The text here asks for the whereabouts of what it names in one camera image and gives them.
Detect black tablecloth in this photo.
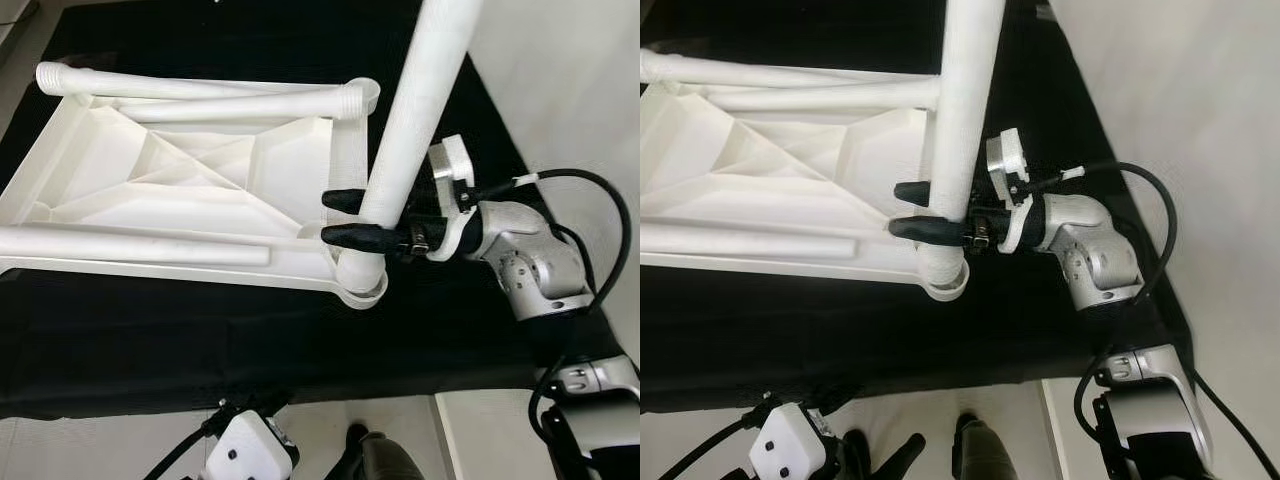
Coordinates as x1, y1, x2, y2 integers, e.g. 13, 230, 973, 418
0, 0, 641, 422
640, 0, 1197, 417

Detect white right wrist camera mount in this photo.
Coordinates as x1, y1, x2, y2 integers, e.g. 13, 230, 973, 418
427, 134, 483, 264
984, 127, 1047, 254

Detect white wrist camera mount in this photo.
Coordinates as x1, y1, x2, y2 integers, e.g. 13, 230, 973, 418
205, 410, 298, 480
984, 127, 1047, 254
427, 134, 483, 264
750, 400, 843, 480

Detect grey robot leg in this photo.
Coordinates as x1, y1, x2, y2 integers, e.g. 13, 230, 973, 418
360, 430, 433, 480
950, 414, 1023, 480

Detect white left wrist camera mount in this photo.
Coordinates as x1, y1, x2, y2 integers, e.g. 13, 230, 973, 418
750, 400, 843, 480
205, 410, 298, 480

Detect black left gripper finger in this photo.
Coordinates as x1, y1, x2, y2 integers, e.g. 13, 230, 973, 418
878, 433, 928, 480
846, 430, 873, 480
336, 425, 368, 480

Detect white plastic table top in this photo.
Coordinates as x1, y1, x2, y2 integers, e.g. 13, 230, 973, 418
640, 78, 969, 304
0, 78, 389, 312

